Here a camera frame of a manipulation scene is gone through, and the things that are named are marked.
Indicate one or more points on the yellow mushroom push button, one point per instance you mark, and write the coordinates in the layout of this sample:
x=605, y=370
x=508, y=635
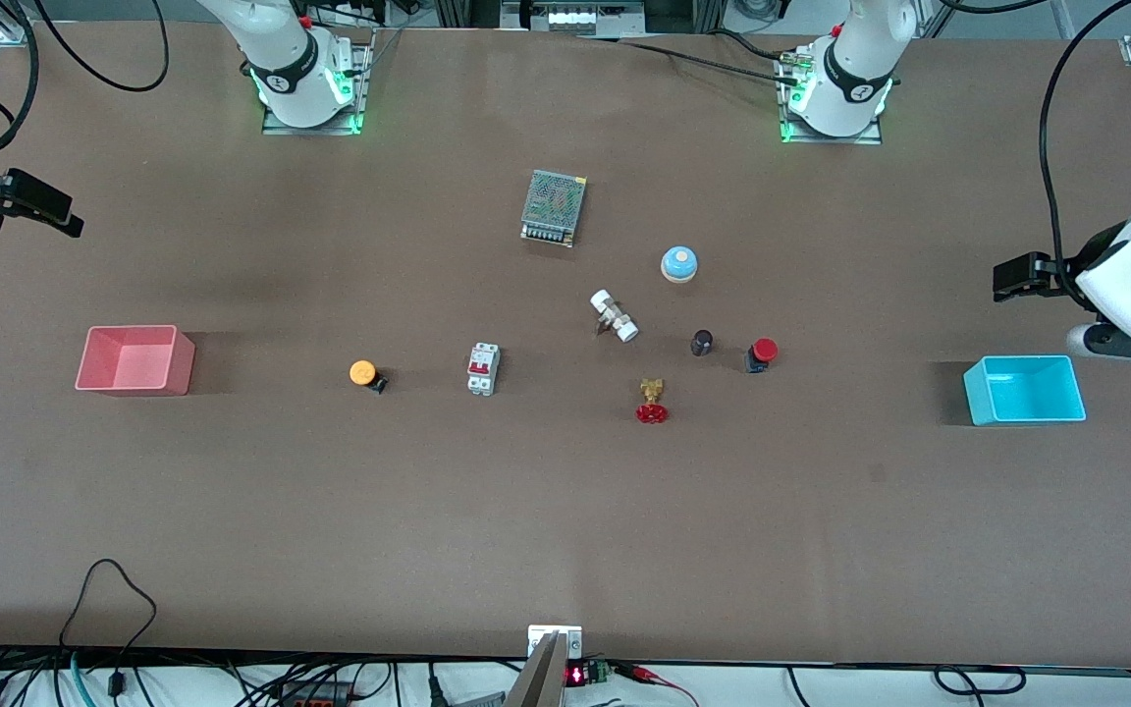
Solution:
x=362, y=372

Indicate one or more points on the white red circuit breaker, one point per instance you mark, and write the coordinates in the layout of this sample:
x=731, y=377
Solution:
x=483, y=369

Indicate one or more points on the grey metal camera bracket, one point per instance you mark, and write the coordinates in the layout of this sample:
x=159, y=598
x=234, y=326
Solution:
x=548, y=668

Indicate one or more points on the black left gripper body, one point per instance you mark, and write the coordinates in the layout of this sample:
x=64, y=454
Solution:
x=1068, y=272

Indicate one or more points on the brass valve red handwheel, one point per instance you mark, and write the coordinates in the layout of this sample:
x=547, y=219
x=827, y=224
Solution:
x=652, y=403

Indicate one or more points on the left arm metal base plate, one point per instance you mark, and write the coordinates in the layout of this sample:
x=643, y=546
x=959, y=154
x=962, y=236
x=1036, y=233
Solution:
x=870, y=135

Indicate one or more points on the blue plastic bin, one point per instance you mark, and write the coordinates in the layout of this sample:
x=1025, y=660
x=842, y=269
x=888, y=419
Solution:
x=1027, y=393

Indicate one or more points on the metal mesh power supply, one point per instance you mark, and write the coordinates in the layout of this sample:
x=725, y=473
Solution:
x=554, y=204

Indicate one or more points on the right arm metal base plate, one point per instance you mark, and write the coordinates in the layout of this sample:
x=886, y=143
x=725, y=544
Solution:
x=361, y=88

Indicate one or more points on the red mushroom push button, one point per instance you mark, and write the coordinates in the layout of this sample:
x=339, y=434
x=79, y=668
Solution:
x=765, y=350

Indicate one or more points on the pink plastic bin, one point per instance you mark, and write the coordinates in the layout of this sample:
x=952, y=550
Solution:
x=134, y=363

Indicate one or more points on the small red LED module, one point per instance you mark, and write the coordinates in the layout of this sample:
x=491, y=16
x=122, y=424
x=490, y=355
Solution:
x=587, y=675

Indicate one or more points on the white pipe fitting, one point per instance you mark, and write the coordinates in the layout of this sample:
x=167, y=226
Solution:
x=615, y=315

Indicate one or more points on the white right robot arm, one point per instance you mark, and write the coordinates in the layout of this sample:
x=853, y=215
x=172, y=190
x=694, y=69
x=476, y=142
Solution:
x=281, y=59

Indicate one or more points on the white device with sockets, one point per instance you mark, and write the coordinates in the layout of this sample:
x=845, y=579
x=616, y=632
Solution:
x=570, y=17

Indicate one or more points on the dark cylindrical knob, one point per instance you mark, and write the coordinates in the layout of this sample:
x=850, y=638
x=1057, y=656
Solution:
x=702, y=342

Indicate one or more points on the red clip lead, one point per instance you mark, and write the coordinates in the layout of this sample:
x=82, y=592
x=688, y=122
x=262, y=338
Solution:
x=659, y=678

